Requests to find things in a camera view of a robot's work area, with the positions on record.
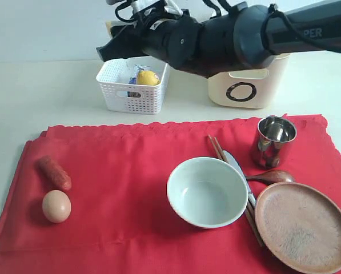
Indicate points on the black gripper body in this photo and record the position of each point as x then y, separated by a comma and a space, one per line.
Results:
139, 40

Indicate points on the yellow lemon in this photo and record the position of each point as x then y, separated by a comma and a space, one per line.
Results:
147, 77

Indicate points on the blue white milk carton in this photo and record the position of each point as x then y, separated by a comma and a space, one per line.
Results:
135, 71

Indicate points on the red sausage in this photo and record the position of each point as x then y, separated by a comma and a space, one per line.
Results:
55, 173

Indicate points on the yellow cheese wedge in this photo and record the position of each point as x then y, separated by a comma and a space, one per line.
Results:
109, 25

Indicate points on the orange fried chicken piece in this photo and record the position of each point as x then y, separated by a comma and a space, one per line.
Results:
132, 94

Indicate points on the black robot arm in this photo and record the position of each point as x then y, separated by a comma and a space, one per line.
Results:
238, 37

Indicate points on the white perforated plastic basket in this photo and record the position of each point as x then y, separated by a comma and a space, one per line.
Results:
113, 79

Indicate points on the cream plastic bin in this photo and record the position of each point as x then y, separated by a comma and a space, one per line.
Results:
248, 88

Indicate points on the left wooden chopstick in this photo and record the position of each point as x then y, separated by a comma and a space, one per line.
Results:
213, 144

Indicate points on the wooden chopstick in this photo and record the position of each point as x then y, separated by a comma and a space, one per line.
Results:
213, 144
219, 148

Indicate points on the silver table knife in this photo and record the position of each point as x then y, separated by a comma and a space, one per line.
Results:
232, 161

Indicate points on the stainless steel cup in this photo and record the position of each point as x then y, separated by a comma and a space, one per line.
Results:
272, 142

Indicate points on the red table cloth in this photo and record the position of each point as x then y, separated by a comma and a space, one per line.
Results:
121, 221

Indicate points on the white ceramic bowl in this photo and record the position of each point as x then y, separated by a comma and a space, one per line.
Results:
207, 192

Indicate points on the brown egg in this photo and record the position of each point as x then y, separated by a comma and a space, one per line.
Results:
56, 206

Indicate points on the dark wooden spoon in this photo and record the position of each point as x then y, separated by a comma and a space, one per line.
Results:
271, 177

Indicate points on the right wooden chopstick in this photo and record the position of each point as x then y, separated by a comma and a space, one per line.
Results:
219, 148

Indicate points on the brown wooden plate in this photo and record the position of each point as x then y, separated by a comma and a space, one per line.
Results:
300, 226

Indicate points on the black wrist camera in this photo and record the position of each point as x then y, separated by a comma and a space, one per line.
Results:
137, 6

